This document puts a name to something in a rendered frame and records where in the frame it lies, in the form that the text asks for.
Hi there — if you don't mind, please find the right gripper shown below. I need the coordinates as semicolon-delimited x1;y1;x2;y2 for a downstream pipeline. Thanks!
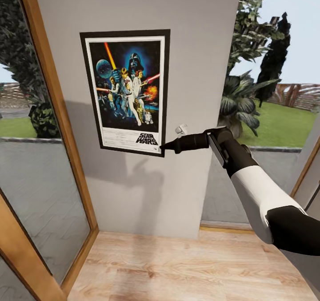
160;134;198;154

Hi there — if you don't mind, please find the poster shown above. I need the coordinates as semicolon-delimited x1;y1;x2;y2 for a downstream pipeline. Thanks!
80;29;171;157

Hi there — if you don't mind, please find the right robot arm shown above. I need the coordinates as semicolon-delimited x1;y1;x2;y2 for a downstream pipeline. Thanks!
160;123;320;292

